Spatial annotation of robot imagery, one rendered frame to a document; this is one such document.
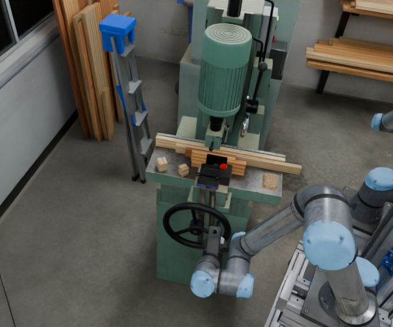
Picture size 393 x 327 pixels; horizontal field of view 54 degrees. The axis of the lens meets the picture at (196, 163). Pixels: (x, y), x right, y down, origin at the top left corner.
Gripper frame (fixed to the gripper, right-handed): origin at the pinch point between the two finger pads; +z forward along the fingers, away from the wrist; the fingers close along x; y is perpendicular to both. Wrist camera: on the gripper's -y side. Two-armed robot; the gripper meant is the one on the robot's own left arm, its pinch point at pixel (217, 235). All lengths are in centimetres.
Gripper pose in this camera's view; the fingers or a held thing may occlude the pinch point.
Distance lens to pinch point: 154.0
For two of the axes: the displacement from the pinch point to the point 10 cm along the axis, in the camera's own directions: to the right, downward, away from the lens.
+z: 2.0, -2.2, 9.5
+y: -0.7, 9.7, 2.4
